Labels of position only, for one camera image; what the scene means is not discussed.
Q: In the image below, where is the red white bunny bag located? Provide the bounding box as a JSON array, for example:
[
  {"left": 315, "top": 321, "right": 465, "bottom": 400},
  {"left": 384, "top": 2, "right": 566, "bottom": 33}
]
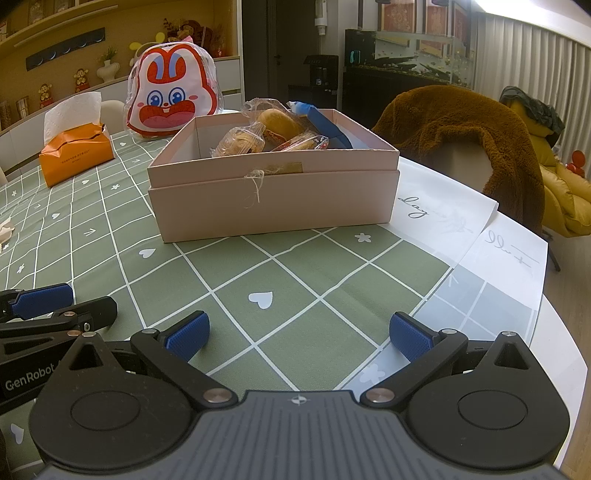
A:
[{"left": 124, "top": 37, "right": 223, "bottom": 138}]

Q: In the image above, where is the clear rice cracker packet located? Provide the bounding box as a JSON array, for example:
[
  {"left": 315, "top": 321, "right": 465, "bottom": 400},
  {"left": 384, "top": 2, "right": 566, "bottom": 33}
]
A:
[{"left": 210, "top": 126, "right": 266, "bottom": 158}]

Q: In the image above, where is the black wall panel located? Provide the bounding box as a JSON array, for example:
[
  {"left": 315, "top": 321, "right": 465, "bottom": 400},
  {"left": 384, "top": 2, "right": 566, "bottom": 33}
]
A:
[{"left": 25, "top": 28, "right": 106, "bottom": 70}]

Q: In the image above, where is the blue snack packet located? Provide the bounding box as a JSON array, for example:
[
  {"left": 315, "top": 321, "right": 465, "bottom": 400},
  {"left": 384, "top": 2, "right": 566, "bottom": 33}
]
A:
[{"left": 286, "top": 100, "right": 354, "bottom": 149}]

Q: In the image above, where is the crumpled tissue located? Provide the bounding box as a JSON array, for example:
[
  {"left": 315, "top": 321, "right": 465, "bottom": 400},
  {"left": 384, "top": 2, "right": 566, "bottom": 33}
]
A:
[{"left": 0, "top": 216, "right": 17, "bottom": 252}]

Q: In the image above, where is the orange tissue box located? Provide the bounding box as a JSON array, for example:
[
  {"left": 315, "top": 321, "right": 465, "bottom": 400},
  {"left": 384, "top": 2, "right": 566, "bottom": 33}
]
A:
[{"left": 38, "top": 121, "right": 115, "bottom": 188}]

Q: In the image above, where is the bread bun clear wrapper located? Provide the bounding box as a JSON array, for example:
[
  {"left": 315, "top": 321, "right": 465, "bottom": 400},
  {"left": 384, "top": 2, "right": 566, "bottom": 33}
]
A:
[{"left": 242, "top": 98, "right": 315, "bottom": 139}]

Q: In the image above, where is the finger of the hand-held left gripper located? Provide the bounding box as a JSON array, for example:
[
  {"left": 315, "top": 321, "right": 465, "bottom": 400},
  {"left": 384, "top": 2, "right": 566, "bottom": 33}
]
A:
[
  {"left": 0, "top": 296, "right": 118, "bottom": 344},
  {"left": 0, "top": 283, "right": 75, "bottom": 324}
]

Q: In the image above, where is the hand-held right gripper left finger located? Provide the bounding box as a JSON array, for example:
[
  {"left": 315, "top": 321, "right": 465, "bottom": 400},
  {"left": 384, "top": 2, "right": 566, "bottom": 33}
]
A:
[{"left": 66, "top": 310, "right": 236, "bottom": 409}]

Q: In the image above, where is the brown plush toy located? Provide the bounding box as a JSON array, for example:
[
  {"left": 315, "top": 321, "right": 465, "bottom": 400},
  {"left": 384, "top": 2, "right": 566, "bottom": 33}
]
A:
[{"left": 164, "top": 18, "right": 218, "bottom": 58}]

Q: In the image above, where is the brown fleece blanket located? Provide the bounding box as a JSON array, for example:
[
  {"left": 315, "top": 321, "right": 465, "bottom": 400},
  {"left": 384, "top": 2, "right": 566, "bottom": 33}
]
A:
[{"left": 372, "top": 84, "right": 546, "bottom": 236}]

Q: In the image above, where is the glass fish tank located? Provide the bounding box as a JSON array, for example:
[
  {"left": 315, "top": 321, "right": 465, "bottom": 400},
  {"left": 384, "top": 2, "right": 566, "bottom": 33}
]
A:
[{"left": 376, "top": 0, "right": 476, "bottom": 86}]

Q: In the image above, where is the black water dispenser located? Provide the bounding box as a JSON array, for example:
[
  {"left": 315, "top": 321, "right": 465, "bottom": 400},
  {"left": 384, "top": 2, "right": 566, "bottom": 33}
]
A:
[{"left": 288, "top": 54, "right": 340, "bottom": 114}]

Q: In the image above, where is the white chair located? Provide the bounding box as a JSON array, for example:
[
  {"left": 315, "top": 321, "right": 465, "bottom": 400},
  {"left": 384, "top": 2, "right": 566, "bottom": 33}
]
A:
[
  {"left": 434, "top": 138, "right": 495, "bottom": 195},
  {"left": 99, "top": 99, "right": 125, "bottom": 130}
]

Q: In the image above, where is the white sideboard cabinet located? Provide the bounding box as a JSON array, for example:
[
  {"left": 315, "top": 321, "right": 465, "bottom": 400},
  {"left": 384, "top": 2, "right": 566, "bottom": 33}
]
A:
[{"left": 0, "top": 55, "right": 243, "bottom": 174}]

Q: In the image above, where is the dark green cloth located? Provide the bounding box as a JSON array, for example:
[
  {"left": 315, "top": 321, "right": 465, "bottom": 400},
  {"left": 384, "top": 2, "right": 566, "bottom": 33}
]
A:
[{"left": 499, "top": 85, "right": 565, "bottom": 139}]

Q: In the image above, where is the pink cardboard box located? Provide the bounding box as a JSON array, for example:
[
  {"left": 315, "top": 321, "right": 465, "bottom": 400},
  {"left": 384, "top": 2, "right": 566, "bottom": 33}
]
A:
[{"left": 147, "top": 109, "right": 400, "bottom": 244}]

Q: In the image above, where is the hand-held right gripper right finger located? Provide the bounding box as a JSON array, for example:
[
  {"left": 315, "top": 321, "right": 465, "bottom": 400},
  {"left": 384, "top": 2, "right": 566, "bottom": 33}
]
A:
[{"left": 361, "top": 311, "right": 535, "bottom": 409}]

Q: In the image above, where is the wooden wall shelf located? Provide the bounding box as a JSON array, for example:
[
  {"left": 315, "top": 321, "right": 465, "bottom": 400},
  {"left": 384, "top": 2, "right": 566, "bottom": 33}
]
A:
[{"left": 0, "top": 0, "right": 112, "bottom": 44}]

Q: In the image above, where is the grey curtain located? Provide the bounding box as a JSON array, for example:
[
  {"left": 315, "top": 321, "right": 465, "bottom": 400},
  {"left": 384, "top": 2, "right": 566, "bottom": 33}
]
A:
[{"left": 475, "top": 9, "right": 591, "bottom": 153}]

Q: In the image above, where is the yellow armchair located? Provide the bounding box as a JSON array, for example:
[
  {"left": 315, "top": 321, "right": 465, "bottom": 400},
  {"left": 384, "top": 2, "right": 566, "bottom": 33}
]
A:
[{"left": 508, "top": 99, "right": 591, "bottom": 238}]

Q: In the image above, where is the white vase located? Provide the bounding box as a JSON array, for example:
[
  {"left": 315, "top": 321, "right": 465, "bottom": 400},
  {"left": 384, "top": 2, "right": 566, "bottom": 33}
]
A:
[{"left": 98, "top": 46, "right": 122, "bottom": 83}]

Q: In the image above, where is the clear red-ended wafer packet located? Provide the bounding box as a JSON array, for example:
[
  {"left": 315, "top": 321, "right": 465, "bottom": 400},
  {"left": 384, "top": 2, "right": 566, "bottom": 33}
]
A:
[{"left": 277, "top": 131, "right": 331, "bottom": 151}]

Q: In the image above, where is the white tissue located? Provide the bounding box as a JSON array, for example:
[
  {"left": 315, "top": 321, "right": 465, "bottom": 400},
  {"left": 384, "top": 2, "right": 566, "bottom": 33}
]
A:
[{"left": 43, "top": 91, "right": 102, "bottom": 145}]

